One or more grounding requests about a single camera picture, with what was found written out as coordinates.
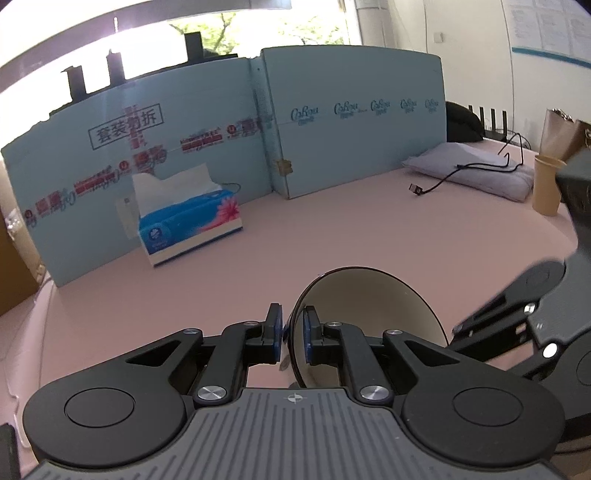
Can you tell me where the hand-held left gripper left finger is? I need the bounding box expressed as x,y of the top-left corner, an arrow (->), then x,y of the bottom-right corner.
124,302 -> 283,407

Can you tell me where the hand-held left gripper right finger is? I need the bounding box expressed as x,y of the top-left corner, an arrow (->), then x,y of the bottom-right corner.
302,306 -> 509,407

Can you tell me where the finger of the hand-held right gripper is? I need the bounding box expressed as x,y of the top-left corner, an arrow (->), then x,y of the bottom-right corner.
449,318 -> 560,382
451,276 -> 539,341

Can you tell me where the white bowl with black rim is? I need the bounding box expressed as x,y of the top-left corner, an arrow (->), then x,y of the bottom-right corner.
285,266 -> 450,388

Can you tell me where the brown paper cup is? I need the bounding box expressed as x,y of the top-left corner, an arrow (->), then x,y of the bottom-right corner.
533,155 -> 568,217

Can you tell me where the blue floral tissue box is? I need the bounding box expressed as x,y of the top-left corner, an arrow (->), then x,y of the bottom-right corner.
131,164 -> 245,267

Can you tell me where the lavender pillow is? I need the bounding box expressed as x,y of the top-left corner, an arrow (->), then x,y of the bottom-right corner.
401,142 -> 536,201

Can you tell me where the brown paper bag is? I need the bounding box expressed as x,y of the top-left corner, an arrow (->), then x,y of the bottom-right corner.
540,108 -> 591,162

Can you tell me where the black router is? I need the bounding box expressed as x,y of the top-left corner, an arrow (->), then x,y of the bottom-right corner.
468,105 -> 509,141

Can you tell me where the dark cloth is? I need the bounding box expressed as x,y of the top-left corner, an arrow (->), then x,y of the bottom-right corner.
444,102 -> 485,144

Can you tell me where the brown cardboard box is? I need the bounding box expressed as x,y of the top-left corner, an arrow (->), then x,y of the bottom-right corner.
0,210 -> 47,315

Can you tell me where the blue cardboard panel red print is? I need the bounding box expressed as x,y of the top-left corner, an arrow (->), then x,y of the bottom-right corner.
0,58 -> 289,288

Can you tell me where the black usb cable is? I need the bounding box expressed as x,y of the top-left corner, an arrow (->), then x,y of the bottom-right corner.
409,133 -> 532,195

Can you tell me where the wall poster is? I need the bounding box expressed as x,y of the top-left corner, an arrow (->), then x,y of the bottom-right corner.
508,0 -> 591,70

